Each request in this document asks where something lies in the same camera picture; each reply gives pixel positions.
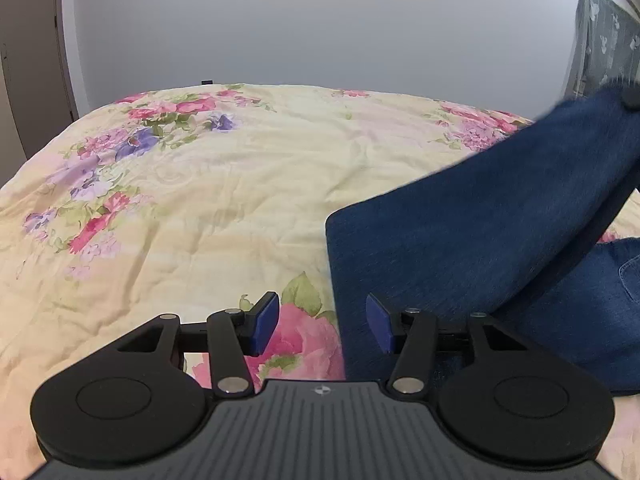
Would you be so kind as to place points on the grey wardrobe door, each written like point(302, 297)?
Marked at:
point(37, 100)

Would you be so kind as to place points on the floral yellow bed quilt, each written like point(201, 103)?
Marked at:
point(137, 222)

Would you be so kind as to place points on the blue denim jeans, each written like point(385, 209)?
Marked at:
point(516, 232)

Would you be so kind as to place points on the green patterned window curtain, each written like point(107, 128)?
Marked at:
point(606, 47)

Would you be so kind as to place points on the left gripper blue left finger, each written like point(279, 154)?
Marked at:
point(245, 332)

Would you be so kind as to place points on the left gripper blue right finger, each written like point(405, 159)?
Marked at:
point(392, 330)

